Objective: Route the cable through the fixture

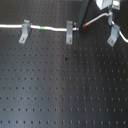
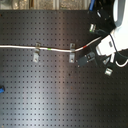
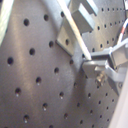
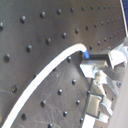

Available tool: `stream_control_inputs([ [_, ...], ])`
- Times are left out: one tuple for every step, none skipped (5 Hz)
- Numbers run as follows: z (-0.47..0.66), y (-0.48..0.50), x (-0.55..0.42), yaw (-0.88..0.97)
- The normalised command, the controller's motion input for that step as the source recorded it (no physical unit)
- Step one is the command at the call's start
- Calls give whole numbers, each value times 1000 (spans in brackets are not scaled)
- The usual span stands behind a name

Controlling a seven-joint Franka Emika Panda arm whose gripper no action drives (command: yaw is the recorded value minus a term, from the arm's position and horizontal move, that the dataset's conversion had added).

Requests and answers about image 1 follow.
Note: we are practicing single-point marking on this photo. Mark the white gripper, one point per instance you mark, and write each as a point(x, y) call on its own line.
point(115, 4)

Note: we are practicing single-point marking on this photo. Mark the middle grey cable clip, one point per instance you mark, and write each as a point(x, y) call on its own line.
point(69, 33)

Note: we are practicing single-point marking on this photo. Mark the grey cable clip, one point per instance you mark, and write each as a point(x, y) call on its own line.
point(26, 27)
point(114, 35)
point(69, 33)

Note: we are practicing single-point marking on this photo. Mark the right grey cable clip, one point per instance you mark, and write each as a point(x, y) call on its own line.
point(114, 35)

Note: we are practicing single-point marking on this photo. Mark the left grey cable clip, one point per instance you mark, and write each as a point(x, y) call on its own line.
point(26, 27)

